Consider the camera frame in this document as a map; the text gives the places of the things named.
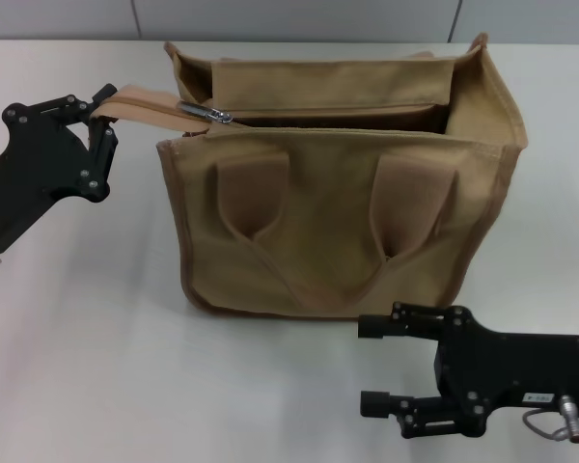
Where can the silver metal zipper pull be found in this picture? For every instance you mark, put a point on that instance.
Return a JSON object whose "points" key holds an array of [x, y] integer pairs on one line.
{"points": [[205, 111]]}

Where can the khaki canvas food bag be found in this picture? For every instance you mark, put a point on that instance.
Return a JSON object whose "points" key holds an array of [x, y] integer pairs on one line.
{"points": [[318, 217]]}

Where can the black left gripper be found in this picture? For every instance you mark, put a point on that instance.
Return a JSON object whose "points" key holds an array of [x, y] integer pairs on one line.
{"points": [[34, 159]]}

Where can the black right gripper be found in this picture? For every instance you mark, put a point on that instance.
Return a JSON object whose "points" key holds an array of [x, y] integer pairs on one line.
{"points": [[506, 371]]}

